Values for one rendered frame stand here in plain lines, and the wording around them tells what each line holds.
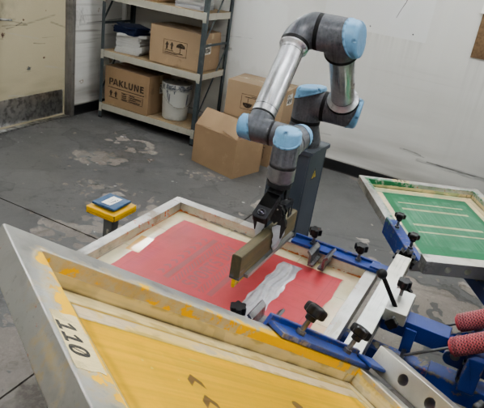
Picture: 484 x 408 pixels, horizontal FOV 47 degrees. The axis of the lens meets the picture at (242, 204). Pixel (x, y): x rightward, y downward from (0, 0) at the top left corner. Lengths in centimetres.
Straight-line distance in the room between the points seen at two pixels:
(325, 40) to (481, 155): 366
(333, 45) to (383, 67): 355
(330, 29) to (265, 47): 393
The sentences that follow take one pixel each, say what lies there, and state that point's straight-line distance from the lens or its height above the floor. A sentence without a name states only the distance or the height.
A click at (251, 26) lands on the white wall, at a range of 577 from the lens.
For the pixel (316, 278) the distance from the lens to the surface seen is 181.
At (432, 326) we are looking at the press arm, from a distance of 159.
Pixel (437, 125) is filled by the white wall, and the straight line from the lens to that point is 532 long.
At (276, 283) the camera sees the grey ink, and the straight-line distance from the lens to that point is 172.
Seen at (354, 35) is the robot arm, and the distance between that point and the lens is 179.
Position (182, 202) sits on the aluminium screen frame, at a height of 99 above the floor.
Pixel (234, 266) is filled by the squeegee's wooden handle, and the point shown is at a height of 110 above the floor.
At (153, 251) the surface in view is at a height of 96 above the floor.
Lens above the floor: 187
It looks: 24 degrees down
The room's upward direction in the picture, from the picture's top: 9 degrees clockwise
